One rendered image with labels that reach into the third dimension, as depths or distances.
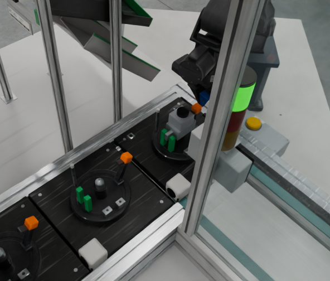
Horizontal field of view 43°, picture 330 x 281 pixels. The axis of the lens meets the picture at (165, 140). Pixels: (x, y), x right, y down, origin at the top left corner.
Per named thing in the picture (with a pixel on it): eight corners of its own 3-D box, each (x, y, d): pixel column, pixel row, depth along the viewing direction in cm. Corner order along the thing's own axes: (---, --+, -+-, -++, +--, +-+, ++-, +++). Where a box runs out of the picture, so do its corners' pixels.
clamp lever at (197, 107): (193, 121, 110) (197, 101, 105) (198, 125, 110) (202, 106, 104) (183, 128, 109) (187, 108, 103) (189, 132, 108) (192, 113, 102)
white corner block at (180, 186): (177, 180, 104) (179, 172, 101) (190, 192, 103) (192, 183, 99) (164, 191, 102) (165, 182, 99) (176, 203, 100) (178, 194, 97)
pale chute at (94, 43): (127, 56, 127) (137, 44, 126) (151, 82, 121) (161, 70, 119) (59, 19, 104) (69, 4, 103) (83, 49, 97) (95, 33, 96)
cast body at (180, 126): (183, 118, 108) (185, 99, 102) (195, 128, 106) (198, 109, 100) (159, 134, 104) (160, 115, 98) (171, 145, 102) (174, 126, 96)
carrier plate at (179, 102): (178, 101, 122) (178, 96, 120) (241, 151, 112) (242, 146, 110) (113, 143, 110) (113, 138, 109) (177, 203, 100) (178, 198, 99)
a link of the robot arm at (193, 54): (208, 3, 87) (178, 32, 80) (243, 18, 84) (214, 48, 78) (200, 47, 96) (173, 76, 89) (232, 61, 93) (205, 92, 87)
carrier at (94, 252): (109, 146, 110) (107, 114, 100) (173, 207, 100) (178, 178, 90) (28, 199, 98) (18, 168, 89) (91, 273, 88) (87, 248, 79)
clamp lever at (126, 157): (118, 175, 99) (127, 150, 95) (124, 180, 98) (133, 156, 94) (107, 179, 96) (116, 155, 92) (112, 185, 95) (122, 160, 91)
